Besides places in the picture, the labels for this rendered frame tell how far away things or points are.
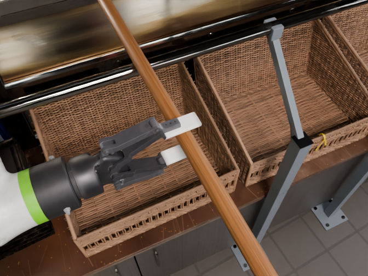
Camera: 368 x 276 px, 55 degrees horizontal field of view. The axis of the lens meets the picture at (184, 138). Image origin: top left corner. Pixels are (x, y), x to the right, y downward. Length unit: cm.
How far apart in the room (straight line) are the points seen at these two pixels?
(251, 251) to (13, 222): 36
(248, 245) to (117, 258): 72
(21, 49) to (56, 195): 67
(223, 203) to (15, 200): 31
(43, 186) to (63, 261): 68
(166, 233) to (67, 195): 67
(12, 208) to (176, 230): 72
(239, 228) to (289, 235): 136
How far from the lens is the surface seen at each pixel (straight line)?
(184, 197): 113
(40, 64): 119
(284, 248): 187
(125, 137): 56
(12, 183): 60
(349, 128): 137
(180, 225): 122
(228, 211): 56
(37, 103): 79
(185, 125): 60
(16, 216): 59
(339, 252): 195
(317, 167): 141
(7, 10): 109
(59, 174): 58
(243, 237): 55
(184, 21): 126
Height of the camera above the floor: 171
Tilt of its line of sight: 55 degrees down
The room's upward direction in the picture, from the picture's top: straight up
